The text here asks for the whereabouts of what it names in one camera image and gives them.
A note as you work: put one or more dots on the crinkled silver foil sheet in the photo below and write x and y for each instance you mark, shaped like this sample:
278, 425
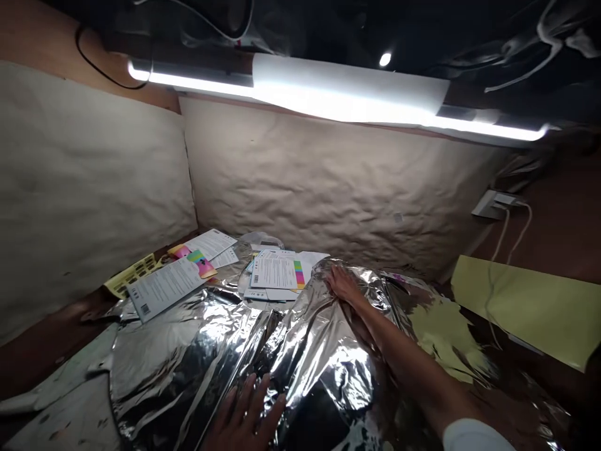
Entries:
211, 338

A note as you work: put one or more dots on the person's right hand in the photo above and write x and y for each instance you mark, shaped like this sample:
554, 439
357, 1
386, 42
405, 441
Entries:
345, 286

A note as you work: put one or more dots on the white plug adapter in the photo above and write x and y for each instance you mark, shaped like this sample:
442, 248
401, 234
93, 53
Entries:
506, 202

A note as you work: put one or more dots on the long white tube light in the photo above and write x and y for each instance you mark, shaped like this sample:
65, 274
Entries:
493, 126

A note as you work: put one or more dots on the pale green worn mat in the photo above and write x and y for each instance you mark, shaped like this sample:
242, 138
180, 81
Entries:
51, 404

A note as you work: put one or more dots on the plain yellow paper sheet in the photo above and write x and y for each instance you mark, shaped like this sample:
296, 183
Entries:
540, 305

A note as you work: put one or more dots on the white paper over lamp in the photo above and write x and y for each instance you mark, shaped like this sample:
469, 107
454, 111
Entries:
347, 89

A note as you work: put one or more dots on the person's right fingers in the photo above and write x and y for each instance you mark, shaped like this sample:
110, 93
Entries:
335, 278

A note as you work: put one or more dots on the large grey packaging card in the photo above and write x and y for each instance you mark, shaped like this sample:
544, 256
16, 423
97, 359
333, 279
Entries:
164, 289

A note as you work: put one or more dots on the beige crumpled paper sheet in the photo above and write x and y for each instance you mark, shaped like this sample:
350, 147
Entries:
328, 188
84, 197

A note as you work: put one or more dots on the white printed packaging card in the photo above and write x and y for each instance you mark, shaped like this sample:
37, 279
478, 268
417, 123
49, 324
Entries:
212, 243

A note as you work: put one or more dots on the colourful striped packaging card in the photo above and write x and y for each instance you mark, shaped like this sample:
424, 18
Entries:
197, 260

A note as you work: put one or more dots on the person's left hand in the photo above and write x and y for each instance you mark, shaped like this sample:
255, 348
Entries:
244, 423

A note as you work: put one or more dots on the small round light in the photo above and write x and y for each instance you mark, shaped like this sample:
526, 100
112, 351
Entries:
385, 59

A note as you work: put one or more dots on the yellow sticker sheet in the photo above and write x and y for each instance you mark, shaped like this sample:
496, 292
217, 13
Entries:
127, 277

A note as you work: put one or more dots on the pile of printed cards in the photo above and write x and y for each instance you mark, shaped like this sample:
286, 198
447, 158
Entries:
279, 277

